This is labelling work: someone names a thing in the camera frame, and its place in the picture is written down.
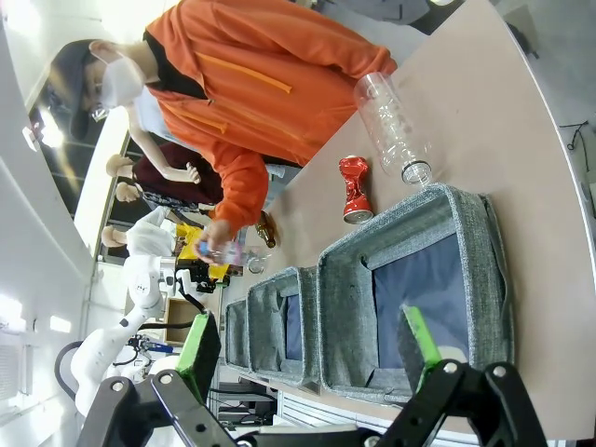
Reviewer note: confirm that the large grey fabric basket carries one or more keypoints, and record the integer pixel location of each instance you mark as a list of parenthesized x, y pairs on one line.
[(347, 302)]

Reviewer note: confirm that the small clear labelled plastic bottle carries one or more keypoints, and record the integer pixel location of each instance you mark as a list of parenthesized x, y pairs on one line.
[(233, 255)]

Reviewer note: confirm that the small grey fabric basket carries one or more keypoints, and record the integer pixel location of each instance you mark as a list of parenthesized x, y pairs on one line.
[(236, 333)]

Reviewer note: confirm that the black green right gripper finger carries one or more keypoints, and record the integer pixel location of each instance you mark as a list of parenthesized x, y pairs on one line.
[(421, 342)]

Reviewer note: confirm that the person in orange hoodie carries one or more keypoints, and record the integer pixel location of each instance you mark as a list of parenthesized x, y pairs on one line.
[(261, 79)]

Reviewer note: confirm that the crushed red soda can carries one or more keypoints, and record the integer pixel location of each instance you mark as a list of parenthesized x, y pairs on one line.
[(355, 188)]

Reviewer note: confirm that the medium grey fabric basket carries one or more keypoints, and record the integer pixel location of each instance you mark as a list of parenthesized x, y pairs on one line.
[(265, 321)]

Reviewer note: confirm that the bystander in white shirt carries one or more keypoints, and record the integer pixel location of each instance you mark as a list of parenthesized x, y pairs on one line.
[(144, 235)]

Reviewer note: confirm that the person's right arm orange sleeve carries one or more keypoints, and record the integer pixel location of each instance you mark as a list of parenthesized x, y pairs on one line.
[(242, 186)]

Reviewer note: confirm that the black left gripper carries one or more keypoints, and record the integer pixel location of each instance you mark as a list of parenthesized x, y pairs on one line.
[(198, 274)]

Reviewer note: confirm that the large clear plastic bottle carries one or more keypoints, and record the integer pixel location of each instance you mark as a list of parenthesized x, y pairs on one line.
[(388, 121)]

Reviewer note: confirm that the mannequin in dark red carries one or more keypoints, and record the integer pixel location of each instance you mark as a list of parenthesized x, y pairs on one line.
[(181, 172)]

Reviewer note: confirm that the bystander in patterned shirt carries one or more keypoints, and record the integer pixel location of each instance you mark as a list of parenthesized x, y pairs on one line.
[(158, 198)]

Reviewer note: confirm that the person's right hand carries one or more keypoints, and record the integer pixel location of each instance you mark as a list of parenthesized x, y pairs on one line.
[(216, 239)]

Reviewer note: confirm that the brown cardboard box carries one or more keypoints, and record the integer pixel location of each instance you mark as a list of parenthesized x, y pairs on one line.
[(179, 321)]

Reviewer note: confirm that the black computer under table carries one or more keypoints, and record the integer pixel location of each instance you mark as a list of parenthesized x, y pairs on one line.
[(244, 405)]

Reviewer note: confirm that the yellow object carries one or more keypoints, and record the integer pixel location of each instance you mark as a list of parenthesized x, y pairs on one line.
[(192, 244)]

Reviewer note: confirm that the white face mask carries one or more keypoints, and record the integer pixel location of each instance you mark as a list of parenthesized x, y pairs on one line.
[(120, 81)]

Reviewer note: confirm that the brown glass bottle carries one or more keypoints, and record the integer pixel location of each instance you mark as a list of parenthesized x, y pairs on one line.
[(266, 230)]

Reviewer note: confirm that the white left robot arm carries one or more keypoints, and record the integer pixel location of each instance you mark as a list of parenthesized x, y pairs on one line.
[(135, 298)]

